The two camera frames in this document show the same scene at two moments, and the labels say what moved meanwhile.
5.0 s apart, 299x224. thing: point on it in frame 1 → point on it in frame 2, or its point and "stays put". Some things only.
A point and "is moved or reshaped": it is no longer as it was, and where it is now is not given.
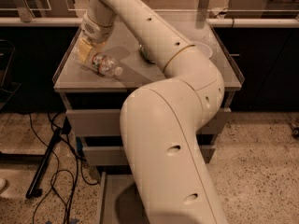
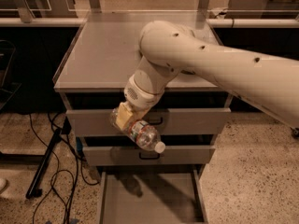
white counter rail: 211,22 stays put
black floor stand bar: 34,189 stays put
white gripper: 94,32 → 140,96
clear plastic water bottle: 106,65 is moved or reshaped
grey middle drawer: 116,155 stays put
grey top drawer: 106,122 stays put
